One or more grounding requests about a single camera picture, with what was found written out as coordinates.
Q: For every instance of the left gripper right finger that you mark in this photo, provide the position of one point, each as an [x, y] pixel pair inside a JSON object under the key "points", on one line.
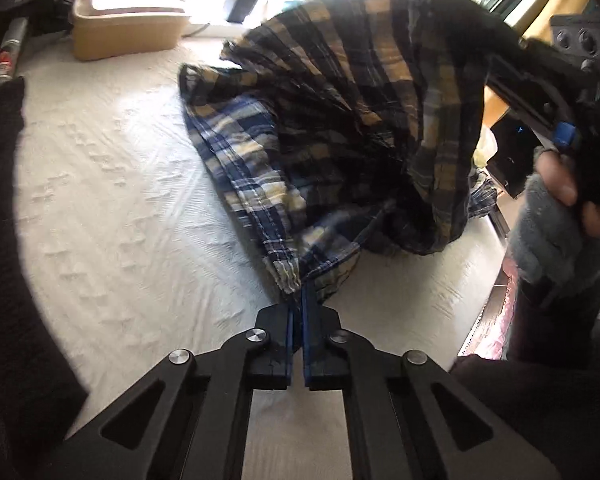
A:
{"points": [[407, 418]]}

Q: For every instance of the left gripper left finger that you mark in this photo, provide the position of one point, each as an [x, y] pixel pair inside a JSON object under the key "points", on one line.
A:
{"points": [[188, 416]]}

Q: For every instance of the blue plaid pants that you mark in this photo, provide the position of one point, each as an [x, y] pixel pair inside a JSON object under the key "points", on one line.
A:
{"points": [[344, 125]]}

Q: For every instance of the right hand grey glove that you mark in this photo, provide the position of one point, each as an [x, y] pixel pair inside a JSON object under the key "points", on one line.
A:
{"points": [[554, 239]]}

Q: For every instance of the white textured table cloth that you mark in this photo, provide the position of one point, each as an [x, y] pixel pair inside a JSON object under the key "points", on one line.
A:
{"points": [[131, 253]]}

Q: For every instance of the black power adapter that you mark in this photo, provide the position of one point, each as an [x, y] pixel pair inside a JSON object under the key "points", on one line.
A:
{"points": [[238, 10]]}

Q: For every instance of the grey spray can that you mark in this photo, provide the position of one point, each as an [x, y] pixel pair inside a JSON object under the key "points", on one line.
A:
{"points": [[11, 47]]}

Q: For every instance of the beige lidded food container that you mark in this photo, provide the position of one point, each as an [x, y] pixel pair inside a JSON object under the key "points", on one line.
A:
{"points": [[108, 28]]}

